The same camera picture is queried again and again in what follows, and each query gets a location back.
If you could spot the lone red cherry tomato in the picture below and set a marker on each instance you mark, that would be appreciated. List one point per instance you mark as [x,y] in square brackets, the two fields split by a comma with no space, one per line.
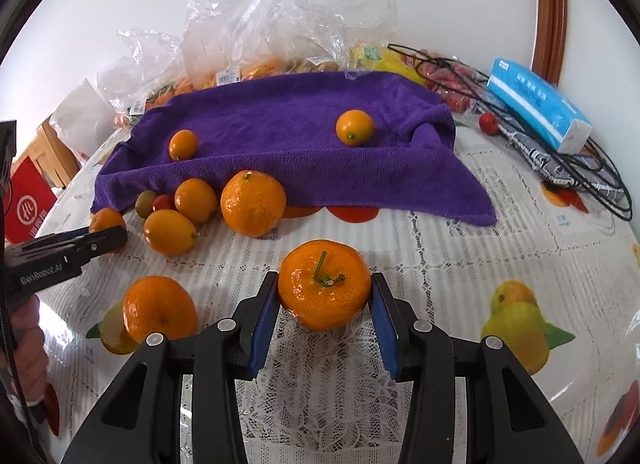
[489,124]

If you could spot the small round orange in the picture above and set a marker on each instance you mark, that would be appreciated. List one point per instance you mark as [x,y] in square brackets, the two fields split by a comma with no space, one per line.
[196,200]

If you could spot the wooden chair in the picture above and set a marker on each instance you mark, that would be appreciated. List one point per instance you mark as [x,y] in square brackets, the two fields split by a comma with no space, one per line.
[52,158]

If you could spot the person's left hand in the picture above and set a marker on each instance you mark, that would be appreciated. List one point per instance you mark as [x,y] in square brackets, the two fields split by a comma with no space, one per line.
[31,360]

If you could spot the white plastic bag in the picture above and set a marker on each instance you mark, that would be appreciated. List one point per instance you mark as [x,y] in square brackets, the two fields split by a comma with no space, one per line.
[83,120]

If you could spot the clear plastic bags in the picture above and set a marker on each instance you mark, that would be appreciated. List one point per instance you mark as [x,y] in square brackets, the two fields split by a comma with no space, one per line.
[220,34]

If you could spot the green-red small tomato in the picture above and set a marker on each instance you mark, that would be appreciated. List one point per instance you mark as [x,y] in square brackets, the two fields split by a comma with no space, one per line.
[144,204]

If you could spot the yellow fruit bag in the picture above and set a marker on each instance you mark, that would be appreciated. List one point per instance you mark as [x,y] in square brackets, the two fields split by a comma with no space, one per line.
[368,57]

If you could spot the large bumpy mandarin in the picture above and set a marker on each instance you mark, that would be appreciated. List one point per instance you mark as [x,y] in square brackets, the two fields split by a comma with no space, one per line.
[252,203]

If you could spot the small mandarin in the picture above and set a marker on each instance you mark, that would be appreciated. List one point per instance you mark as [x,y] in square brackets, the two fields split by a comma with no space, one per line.
[105,219]

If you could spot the bag of red tomatoes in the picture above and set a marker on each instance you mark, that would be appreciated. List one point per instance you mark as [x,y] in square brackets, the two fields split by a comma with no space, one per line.
[457,83]

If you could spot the medium mandarin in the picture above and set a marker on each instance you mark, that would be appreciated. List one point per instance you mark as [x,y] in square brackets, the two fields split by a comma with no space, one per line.
[158,304]

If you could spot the red box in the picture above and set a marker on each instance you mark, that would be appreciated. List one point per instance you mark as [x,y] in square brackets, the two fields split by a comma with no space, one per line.
[27,204]

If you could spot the small smooth orange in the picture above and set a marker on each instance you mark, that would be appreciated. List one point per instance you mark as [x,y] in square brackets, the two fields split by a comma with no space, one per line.
[354,128]

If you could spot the brown wooden door frame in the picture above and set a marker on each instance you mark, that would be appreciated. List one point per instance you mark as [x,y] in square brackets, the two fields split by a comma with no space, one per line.
[550,38]

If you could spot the blue tissue pack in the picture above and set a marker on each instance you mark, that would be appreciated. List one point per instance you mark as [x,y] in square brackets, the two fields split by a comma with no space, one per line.
[552,116]

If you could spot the oval yellow-orange kumquat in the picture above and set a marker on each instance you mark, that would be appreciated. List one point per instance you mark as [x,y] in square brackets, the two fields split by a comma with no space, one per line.
[169,233]

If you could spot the purple towel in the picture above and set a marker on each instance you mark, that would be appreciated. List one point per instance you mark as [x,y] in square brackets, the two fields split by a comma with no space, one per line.
[284,126]

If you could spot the folded grey patterned umbrella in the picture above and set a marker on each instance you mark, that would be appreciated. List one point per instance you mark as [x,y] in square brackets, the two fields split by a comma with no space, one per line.
[588,169]

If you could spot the large mandarin with stem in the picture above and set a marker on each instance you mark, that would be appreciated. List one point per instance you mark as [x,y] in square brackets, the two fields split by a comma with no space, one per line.
[324,284]

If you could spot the bagged oranges behind towel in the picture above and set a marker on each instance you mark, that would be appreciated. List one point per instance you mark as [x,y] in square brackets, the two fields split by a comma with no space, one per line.
[236,74]

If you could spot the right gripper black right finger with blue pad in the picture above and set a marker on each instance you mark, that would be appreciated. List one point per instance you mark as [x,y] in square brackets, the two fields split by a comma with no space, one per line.
[509,418]

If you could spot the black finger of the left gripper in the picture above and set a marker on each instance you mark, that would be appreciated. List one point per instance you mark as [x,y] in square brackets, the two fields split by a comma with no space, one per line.
[41,263]

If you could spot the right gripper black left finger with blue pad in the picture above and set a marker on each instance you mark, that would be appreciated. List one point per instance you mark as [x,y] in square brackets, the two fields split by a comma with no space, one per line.
[136,420]

